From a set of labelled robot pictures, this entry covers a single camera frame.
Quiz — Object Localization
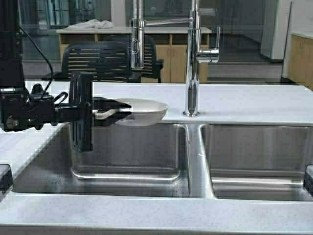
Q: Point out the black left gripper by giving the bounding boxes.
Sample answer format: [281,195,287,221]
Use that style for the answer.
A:
[55,71,132,152]

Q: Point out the white frying pan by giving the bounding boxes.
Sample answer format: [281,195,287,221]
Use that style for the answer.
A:
[93,98,169,127]

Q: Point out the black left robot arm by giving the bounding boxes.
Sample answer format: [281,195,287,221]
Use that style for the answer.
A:
[0,0,132,152]

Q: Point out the black mesh office chair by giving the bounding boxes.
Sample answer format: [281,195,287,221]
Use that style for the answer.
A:
[41,34,165,84]

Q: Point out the chrome pull-down kitchen faucet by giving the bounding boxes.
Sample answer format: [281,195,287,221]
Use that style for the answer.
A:
[131,0,221,118]

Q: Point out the white crumpled cloth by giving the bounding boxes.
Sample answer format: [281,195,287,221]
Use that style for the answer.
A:
[67,19,114,30]

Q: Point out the wooden shelf counter unit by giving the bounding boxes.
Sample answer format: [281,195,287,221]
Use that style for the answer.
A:
[55,26,212,84]

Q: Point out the black left base corner block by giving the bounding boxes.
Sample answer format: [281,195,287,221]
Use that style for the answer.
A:
[0,164,13,196]

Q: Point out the stainless steel double sink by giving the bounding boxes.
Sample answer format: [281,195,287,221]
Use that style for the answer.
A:
[13,123,313,202]

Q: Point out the wooden cabinet at right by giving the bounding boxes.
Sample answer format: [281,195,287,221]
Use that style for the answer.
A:
[288,32,313,91]

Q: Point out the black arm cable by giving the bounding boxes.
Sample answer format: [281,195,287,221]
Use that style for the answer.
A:
[19,25,69,106]

